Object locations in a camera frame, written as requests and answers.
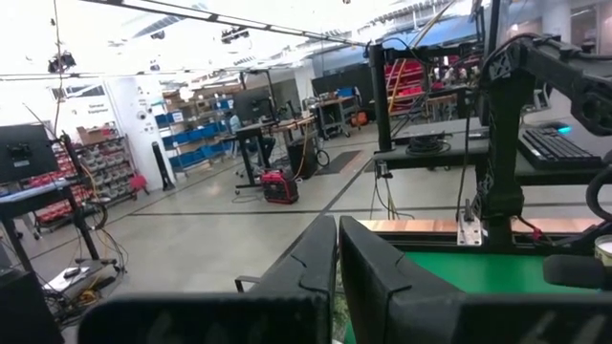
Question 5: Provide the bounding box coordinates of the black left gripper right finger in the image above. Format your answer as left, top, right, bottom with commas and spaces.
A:
339, 215, 612, 344

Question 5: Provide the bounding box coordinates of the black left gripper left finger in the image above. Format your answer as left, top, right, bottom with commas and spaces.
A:
78, 214, 339, 344

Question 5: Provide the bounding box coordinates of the silver-lidded tin can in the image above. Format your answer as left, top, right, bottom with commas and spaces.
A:
594, 233, 612, 268

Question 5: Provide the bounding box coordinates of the green table mat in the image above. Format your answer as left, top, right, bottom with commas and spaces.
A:
342, 251, 599, 344

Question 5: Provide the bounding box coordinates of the potted green succulent plant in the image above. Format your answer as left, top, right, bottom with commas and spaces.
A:
333, 267, 350, 343

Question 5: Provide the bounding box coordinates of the backlit keyboard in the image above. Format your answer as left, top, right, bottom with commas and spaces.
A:
516, 124, 604, 172

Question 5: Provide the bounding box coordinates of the red portable generator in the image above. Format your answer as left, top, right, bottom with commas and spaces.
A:
260, 169, 300, 205

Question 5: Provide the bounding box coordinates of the red stool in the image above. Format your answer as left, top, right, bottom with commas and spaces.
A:
128, 174, 150, 197

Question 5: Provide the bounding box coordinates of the black bin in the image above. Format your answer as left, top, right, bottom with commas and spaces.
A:
286, 138, 319, 181

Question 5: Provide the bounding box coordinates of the blue storage bin shelving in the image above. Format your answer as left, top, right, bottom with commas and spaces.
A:
155, 95, 235, 173

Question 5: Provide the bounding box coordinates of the small parts bin rack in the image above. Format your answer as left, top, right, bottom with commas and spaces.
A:
28, 124, 138, 226

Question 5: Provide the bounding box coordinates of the black standing desk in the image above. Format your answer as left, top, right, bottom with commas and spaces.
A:
233, 118, 288, 190

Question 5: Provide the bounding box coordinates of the grey equipment cart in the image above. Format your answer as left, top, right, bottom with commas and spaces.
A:
371, 117, 612, 187

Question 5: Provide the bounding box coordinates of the black equipment case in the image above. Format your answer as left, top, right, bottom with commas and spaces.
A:
0, 267, 66, 344

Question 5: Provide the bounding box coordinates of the person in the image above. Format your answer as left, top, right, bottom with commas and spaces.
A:
228, 112, 245, 138

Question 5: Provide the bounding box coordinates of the black workshop desk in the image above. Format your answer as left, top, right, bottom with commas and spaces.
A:
0, 181, 119, 269

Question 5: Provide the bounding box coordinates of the grey workbench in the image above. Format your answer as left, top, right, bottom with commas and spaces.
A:
315, 95, 362, 140

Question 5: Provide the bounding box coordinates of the black cart pole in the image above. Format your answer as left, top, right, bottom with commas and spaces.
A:
367, 41, 394, 154

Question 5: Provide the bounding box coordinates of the red storage shelving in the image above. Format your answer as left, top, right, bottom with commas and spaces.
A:
384, 59, 426, 114

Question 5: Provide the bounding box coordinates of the black background monitor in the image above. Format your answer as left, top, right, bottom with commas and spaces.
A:
0, 123, 61, 185

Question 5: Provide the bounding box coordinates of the black aluminium table frame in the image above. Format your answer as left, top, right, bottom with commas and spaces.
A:
367, 228, 612, 254

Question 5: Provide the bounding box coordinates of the silver metal bracket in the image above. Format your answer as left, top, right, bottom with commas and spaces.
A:
456, 200, 483, 247

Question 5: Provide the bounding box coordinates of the coiled black cable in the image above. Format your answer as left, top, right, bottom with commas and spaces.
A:
404, 133, 453, 158

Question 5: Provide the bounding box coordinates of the black ceiling camera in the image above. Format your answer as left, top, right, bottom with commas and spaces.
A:
220, 26, 251, 44
46, 51, 77, 74

